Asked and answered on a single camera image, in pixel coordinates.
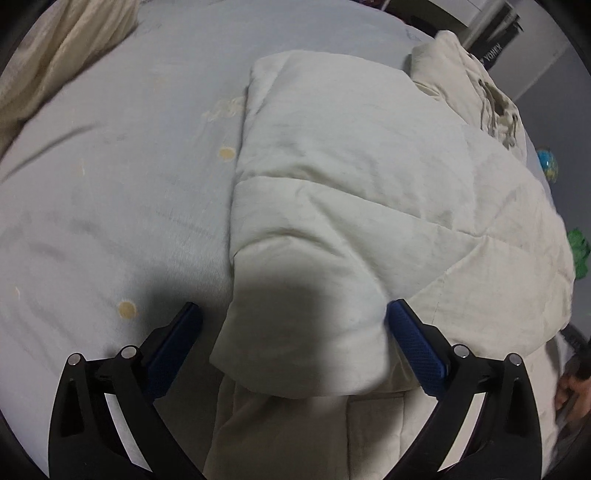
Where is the cream puffer down jacket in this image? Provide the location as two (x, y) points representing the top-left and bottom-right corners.
(204, 31), (575, 479)

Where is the person's right hand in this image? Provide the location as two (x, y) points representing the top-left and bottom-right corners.
(554, 374), (591, 423)

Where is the grey-blue bed sheet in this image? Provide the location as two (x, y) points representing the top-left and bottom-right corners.
(0, 0), (569, 462)

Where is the blue globe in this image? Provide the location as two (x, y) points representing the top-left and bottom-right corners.
(537, 148), (559, 184)

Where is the cream knitted blanket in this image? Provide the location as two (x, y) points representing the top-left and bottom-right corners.
(1, 1), (139, 152)

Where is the black Yonex racket bag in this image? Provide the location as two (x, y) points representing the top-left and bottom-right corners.
(466, 1), (523, 70)

